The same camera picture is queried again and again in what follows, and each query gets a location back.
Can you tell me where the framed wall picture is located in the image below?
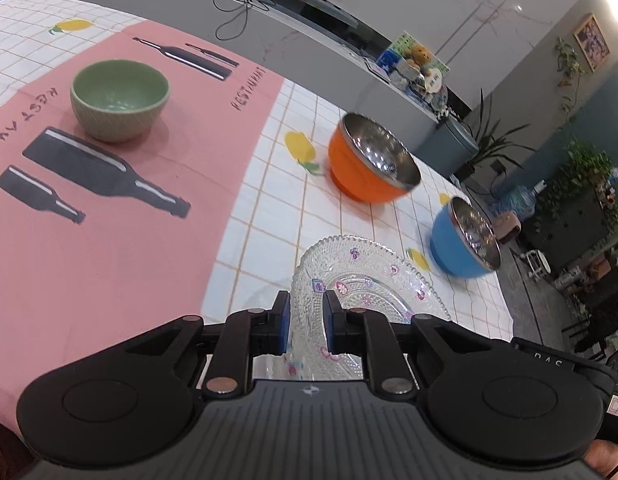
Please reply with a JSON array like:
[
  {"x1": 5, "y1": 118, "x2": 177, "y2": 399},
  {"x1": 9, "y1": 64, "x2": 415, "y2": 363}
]
[{"x1": 573, "y1": 14, "x2": 610, "y2": 72}]

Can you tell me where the small white stool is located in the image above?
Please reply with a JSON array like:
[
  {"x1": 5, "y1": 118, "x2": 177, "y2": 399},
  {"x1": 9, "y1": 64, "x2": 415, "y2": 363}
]
[{"x1": 519, "y1": 247, "x2": 552, "y2": 281}]

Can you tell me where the clear glass plate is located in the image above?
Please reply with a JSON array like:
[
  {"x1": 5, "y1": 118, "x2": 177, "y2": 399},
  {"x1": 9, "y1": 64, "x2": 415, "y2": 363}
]
[{"x1": 289, "y1": 234, "x2": 452, "y2": 381}]

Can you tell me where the green ceramic bowl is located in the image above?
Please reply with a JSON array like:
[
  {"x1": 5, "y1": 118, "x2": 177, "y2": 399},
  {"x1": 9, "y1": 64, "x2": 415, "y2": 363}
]
[{"x1": 70, "y1": 59, "x2": 170, "y2": 143}]

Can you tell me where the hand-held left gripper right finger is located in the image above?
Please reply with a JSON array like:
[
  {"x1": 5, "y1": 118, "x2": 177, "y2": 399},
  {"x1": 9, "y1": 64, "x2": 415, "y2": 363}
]
[{"x1": 323, "y1": 290, "x2": 494, "y2": 403}]

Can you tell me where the blue steel bowl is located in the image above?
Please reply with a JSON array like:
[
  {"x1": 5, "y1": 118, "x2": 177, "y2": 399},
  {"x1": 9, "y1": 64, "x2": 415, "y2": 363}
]
[{"x1": 429, "y1": 196, "x2": 502, "y2": 279}]

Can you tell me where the orange steel bowl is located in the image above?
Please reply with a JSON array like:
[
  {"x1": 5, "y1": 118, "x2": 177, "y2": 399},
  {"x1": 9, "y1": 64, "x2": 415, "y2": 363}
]
[{"x1": 328, "y1": 112, "x2": 422, "y2": 205}]

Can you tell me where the person's right hand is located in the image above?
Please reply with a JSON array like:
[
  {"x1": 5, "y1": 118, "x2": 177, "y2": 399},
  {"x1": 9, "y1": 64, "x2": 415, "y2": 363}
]
[{"x1": 584, "y1": 439, "x2": 618, "y2": 479}]

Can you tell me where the green picture board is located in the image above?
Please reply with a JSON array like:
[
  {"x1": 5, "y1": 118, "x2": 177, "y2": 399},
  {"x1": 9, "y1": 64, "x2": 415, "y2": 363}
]
[{"x1": 389, "y1": 32, "x2": 450, "y2": 81}]

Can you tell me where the white checked lemon tablecloth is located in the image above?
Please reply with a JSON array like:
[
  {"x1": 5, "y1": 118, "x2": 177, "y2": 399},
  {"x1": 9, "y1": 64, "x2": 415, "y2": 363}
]
[{"x1": 0, "y1": 0, "x2": 514, "y2": 421}]

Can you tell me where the brown teddy bear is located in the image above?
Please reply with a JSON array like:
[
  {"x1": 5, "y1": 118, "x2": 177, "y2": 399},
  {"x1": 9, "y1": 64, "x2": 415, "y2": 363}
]
[{"x1": 406, "y1": 42, "x2": 432, "y2": 68}]

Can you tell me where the white marble media bench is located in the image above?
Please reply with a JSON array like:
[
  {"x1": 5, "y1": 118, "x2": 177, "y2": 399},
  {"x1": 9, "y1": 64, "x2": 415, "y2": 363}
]
[{"x1": 0, "y1": 0, "x2": 480, "y2": 161}]

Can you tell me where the pink bottle-print table runner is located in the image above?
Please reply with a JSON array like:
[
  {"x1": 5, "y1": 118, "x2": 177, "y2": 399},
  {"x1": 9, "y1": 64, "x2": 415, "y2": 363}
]
[{"x1": 0, "y1": 19, "x2": 285, "y2": 411}]

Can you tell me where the trailing wall vine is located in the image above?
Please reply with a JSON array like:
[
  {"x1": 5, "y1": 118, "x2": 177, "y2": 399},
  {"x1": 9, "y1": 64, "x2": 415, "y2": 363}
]
[{"x1": 554, "y1": 37, "x2": 587, "y2": 121}]

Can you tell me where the leafy ivy plant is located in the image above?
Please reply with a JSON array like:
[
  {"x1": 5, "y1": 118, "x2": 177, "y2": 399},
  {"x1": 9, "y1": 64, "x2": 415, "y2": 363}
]
[{"x1": 536, "y1": 135, "x2": 618, "y2": 241}]

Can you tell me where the pink space heater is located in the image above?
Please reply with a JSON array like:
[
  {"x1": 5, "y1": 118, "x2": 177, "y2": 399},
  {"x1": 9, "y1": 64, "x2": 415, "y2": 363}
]
[{"x1": 491, "y1": 210, "x2": 522, "y2": 243}]

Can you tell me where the black cable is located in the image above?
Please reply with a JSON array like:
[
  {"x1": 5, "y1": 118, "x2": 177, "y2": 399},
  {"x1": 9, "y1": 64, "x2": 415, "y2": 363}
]
[{"x1": 214, "y1": 0, "x2": 275, "y2": 41}]

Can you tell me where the blue water jug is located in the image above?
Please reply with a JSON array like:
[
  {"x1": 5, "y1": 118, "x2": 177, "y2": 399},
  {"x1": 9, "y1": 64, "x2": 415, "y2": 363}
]
[{"x1": 494, "y1": 185, "x2": 540, "y2": 216}]

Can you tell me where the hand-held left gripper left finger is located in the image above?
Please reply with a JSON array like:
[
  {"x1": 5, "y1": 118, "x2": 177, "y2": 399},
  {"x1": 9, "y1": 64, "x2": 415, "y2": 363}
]
[{"x1": 116, "y1": 290, "x2": 293, "y2": 401}]

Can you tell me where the grey pedal bin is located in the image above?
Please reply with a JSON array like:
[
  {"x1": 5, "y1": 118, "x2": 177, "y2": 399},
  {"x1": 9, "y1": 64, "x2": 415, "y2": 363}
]
[{"x1": 414, "y1": 117, "x2": 480, "y2": 181}]

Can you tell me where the tall potted plant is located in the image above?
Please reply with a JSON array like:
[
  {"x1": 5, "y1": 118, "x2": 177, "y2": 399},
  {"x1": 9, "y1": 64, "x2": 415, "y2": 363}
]
[{"x1": 461, "y1": 87, "x2": 534, "y2": 181}]

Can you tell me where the dark grey cabinet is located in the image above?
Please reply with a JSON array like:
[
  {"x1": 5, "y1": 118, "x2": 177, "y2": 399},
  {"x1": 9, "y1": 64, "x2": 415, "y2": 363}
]
[{"x1": 531, "y1": 180, "x2": 618, "y2": 281}]

